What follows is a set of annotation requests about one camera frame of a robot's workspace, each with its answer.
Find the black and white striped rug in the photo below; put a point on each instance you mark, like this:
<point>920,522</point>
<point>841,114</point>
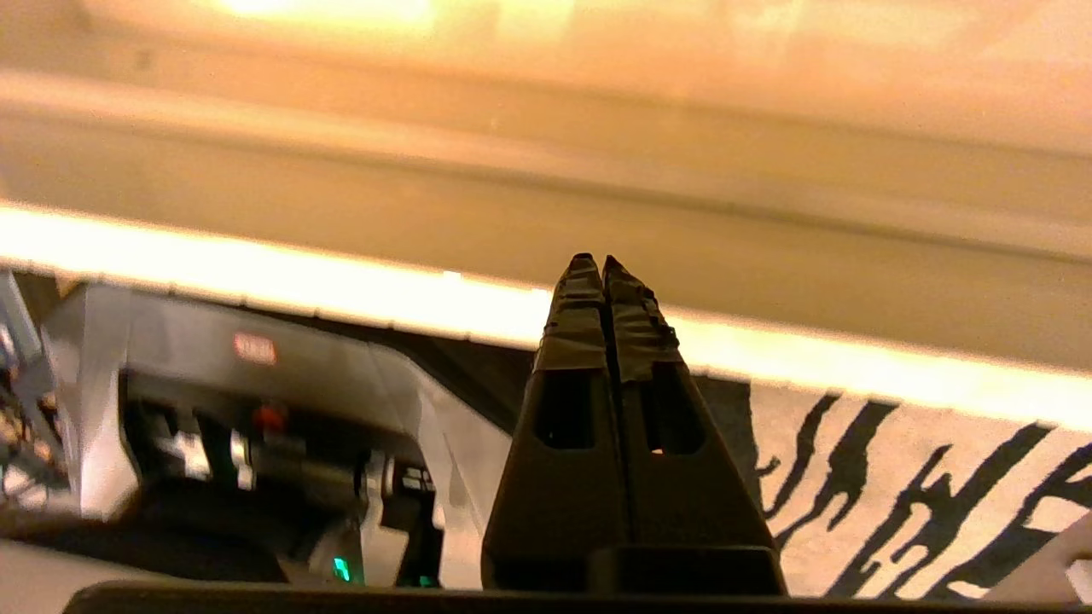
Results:
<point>921,503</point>

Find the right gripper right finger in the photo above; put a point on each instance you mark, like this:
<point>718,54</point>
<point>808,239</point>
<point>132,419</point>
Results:
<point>682,495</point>

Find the wooden cabinet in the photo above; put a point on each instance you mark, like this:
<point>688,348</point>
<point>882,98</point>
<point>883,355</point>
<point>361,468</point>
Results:
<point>597,153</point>

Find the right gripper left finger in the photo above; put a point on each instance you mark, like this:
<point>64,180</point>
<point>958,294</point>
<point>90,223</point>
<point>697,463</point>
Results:
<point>563,495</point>

